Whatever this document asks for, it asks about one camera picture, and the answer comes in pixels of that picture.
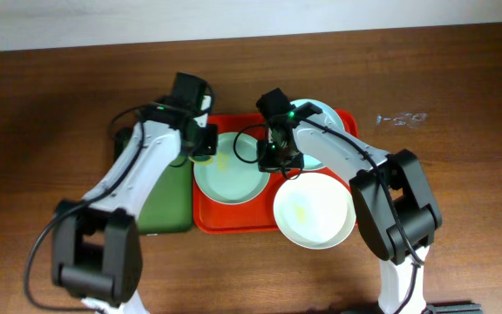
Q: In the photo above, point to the black aluminium rail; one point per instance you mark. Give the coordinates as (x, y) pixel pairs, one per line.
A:
(454, 308)

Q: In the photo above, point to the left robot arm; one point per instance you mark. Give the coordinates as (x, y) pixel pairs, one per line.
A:
(96, 253)

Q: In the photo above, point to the green plastic tray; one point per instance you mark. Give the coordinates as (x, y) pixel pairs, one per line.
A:
(168, 208)

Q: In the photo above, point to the light green plate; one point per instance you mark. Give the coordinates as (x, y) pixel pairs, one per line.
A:
(225, 178)

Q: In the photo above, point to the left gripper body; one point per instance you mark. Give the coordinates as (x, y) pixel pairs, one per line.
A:
(207, 142)

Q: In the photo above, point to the light blue plate top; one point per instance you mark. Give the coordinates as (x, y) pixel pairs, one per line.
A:
(330, 118)

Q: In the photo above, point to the red plastic tray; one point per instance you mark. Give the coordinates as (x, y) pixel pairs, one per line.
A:
(255, 215)

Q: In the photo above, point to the green yellow sponge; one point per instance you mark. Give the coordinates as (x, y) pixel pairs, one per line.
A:
(202, 160)

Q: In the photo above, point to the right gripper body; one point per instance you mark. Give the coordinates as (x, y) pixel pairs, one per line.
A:
(290, 160)

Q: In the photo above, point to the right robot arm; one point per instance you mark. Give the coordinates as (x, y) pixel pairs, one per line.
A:
(396, 210)

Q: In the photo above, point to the white cream plate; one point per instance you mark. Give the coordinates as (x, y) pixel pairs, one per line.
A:
(314, 211)

